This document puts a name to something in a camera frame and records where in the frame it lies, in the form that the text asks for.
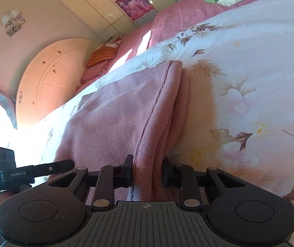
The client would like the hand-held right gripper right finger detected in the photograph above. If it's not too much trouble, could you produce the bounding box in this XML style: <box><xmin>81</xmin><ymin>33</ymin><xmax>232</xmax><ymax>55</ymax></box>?
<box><xmin>162</xmin><ymin>157</ymin><xmax>248</xmax><ymax>210</ymax></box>

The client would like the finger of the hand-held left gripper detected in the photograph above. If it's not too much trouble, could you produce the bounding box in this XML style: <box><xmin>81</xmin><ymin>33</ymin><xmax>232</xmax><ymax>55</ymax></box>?
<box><xmin>32</xmin><ymin>160</ymin><xmax>75</xmax><ymax>178</ymax></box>

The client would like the person's left hand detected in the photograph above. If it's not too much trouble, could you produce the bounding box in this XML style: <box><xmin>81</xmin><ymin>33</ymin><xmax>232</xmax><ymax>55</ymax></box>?
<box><xmin>0</xmin><ymin>190</ymin><xmax>19</xmax><ymax>209</ymax></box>

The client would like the white floral quilt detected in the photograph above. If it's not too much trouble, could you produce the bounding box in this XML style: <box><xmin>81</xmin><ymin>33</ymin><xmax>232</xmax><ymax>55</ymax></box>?
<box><xmin>8</xmin><ymin>0</ymin><xmax>294</xmax><ymax>247</ymax></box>

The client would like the cream wardrobe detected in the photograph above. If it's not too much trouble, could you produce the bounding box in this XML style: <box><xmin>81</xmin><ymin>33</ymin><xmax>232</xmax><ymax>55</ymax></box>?
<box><xmin>47</xmin><ymin>0</ymin><xmax>214</xmax><ymax>35</ymax></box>

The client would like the orange striped pillow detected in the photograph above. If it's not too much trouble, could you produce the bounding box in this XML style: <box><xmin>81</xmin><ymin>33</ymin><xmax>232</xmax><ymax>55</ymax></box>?
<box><xmin>86</xmin><ymin>36</ymin><xmax>123</xmax><ymax>67</ymax></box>

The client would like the pink bedsheet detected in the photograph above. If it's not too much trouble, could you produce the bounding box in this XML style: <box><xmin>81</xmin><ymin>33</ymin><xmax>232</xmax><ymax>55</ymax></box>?
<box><xmin>80</xmin><ymin>0</ymin><xmax>269</xmax><ymax>83</ymax></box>

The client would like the pink knit sweater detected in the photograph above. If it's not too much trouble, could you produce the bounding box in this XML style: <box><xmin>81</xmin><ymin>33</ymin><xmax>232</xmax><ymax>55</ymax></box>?
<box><xmin>53</xmin><ymin>60</ymin><xmax>190</xmax><ymax>202</ymax></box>

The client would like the round cream headboard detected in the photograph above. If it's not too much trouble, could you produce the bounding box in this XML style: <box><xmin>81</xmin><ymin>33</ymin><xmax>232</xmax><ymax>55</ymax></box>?
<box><xmin>16</xmin><ymin>38</ymin><xmax>97</xmax><ymax>127</ymax></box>

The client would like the pink pillow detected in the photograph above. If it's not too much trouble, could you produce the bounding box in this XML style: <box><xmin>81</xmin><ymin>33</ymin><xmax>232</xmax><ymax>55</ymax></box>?
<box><xmin>80</xmin><ymin>59</ymin><xmax>112</xmax><ymax>84</ymax></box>

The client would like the purple wall poster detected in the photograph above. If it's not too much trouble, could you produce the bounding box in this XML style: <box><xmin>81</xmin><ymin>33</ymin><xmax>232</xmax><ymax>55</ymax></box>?
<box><xmin>115</xmin><ymin>0</ymin><xmax>156</xmax><ymax>22</ymax></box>

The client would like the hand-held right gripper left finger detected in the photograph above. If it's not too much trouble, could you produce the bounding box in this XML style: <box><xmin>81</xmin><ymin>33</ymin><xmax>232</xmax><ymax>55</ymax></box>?
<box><xmin>48</xmin><ymin>154</ymin><xmax>134</xmax><ymax>211</ymax></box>

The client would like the glass wall lamp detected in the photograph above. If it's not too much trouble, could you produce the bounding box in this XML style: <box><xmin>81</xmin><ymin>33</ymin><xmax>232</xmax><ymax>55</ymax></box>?
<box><xmin>1</xmin><ymin>9</ymin><xmax>25</xmax><ymax>37</ymax></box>

